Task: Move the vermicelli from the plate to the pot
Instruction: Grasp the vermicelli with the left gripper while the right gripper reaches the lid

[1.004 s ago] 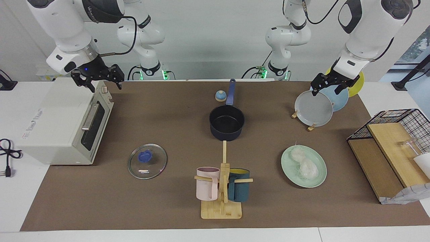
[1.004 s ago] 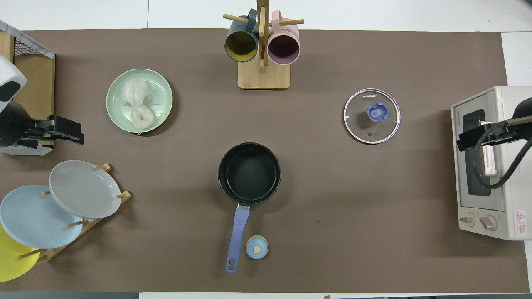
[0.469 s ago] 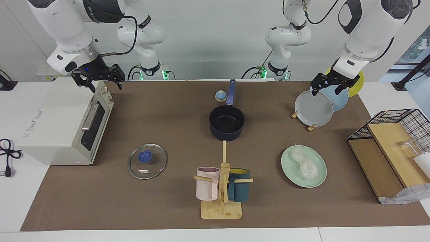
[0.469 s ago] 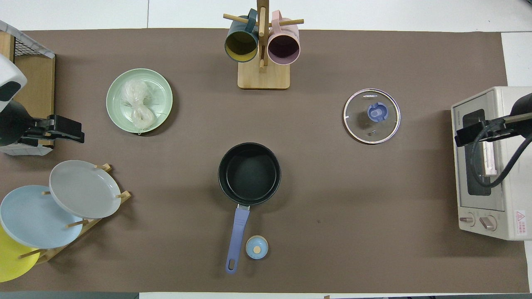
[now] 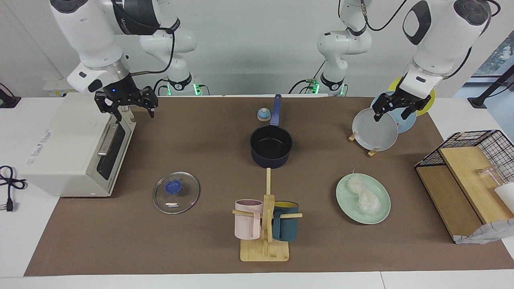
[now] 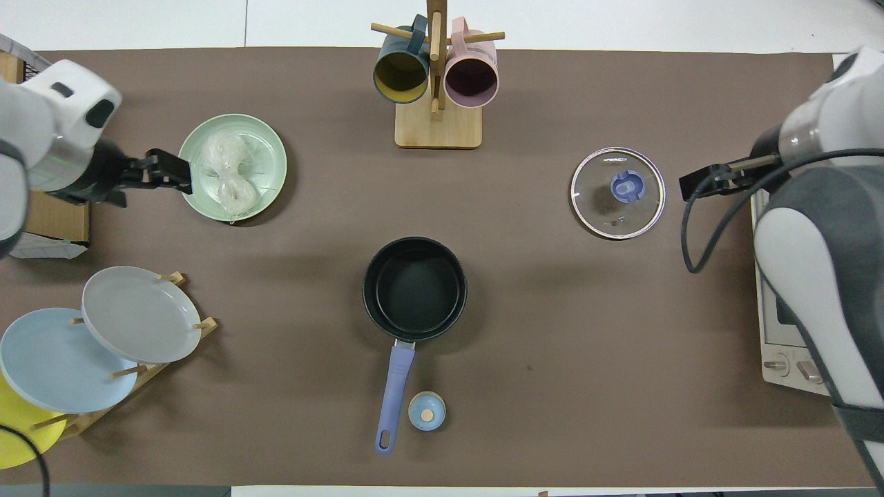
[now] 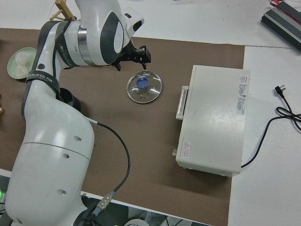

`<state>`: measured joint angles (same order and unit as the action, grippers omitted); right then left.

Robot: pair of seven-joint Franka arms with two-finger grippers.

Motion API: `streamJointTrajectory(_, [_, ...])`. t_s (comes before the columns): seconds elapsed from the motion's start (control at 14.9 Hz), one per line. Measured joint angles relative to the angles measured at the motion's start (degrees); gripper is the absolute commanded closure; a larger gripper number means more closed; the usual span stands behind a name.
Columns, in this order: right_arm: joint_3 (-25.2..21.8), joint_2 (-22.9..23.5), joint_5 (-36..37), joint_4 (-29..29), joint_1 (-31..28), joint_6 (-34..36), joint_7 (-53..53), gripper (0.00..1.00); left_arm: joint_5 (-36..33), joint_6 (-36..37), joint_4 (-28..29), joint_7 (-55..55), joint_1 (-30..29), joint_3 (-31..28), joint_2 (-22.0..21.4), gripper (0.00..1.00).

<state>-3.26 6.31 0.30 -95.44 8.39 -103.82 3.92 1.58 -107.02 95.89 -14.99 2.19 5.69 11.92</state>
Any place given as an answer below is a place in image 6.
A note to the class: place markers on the translucent white vermicelli bundle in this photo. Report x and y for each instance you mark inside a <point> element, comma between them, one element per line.
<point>228,176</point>

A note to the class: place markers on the yellow plate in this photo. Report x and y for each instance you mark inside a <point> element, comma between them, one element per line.
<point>17,435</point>

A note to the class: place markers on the light blue plate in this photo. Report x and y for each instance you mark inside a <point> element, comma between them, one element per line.
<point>55,362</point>

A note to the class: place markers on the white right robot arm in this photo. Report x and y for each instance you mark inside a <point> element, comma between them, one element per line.
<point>822,276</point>

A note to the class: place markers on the pink mug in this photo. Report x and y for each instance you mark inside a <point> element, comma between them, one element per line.
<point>471,79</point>

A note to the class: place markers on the grey plate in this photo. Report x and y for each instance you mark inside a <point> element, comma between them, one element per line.
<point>138,314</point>

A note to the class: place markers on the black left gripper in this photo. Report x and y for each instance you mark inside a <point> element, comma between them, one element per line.
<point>97,176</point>

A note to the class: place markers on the pale green plate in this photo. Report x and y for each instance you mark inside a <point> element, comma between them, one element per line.
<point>269,155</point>

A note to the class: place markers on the glass lid blue knob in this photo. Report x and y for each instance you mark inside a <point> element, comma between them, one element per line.
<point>618,193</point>

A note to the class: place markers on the white toaster oven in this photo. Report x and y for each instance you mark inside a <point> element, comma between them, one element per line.
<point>777,338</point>

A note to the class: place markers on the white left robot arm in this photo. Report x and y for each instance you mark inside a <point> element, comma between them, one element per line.
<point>48,131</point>

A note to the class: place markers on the wooden mug tree stand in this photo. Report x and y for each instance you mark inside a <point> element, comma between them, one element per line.
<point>438,128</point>

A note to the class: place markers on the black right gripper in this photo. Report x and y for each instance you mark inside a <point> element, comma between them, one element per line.
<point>770,169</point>

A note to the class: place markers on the white patterned bag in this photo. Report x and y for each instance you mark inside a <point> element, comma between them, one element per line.
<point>48,247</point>

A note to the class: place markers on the dark teal mug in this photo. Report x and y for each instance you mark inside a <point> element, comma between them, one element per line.
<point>400,76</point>

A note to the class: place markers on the brown table mat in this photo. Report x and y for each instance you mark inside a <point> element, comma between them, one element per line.
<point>552,331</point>

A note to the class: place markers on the wooden plate rack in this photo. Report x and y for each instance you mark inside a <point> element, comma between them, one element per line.
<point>176,345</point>

